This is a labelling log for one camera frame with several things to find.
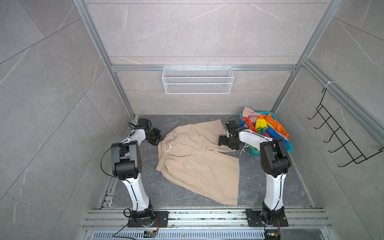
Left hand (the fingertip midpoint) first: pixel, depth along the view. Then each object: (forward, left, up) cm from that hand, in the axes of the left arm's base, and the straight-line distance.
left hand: (164, 132), depth 99 cm
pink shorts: (+12, -61, +5) cm, 62 cm away
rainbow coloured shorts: (+4, -71, 0) cm, 72 cm away
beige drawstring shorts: (-12, -17, -8) cm, 22 cm away
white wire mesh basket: (+28, -24, +22) cm, 43 cm away
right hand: (-6, -41, -7) cm, 42 cm away
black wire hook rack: (-29, -84, +27) cm, 93 cm away
